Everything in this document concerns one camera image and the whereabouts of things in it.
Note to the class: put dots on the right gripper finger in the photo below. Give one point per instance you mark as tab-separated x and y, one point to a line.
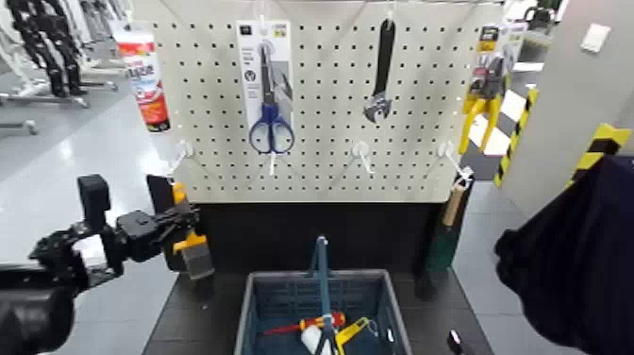
454	343
390	335

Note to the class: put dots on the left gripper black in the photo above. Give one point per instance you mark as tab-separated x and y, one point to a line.
139	237

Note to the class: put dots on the yellow and grey scraper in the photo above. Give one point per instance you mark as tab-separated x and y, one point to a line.
198	260

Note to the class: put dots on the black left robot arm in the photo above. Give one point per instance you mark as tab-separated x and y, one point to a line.
44	297

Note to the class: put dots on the blue grey plastic crate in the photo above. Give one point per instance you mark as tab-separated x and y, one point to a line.
297	297

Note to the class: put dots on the yellow utility knife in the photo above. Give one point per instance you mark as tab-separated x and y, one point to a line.
349	333

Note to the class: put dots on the red screwdriver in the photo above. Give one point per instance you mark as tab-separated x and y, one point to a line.
317	322

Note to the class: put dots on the white pegboard hook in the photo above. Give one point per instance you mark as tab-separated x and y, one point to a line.
361	151
272	163
448	151
184	148

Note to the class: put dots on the black back panel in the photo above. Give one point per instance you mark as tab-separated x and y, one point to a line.
297	233

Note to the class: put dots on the blue scissors in white package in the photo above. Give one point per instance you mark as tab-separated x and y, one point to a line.
270	124

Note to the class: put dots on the red and white tube package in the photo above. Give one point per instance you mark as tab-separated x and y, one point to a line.
146	84

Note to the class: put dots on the dark navy cloth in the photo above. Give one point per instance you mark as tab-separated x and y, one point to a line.
579	258

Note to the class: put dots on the white metal pegboard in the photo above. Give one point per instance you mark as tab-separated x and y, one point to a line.
322	89

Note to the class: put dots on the long yellow black hazard strip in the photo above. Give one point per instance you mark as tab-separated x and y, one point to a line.
515	136

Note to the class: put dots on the black robot on stand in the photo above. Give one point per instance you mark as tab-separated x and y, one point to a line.
47	44

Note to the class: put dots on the short yellow black hazard strip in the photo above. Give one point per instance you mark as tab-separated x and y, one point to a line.
599	148

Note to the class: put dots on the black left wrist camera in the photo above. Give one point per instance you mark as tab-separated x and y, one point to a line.
94	196

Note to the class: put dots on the white wall plate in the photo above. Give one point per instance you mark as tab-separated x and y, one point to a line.
595	38

